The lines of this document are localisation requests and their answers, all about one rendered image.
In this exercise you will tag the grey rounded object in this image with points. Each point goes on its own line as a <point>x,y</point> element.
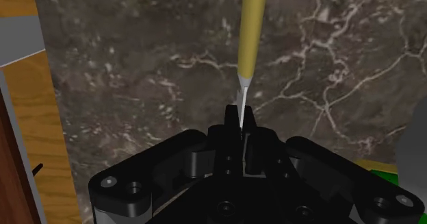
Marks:
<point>415,156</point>

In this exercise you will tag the green and yellow flat object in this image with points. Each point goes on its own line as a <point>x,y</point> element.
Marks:
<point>383,176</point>

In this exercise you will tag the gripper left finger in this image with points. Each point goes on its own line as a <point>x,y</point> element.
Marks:
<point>166,160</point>

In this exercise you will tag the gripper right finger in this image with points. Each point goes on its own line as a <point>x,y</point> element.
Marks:
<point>320,163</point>

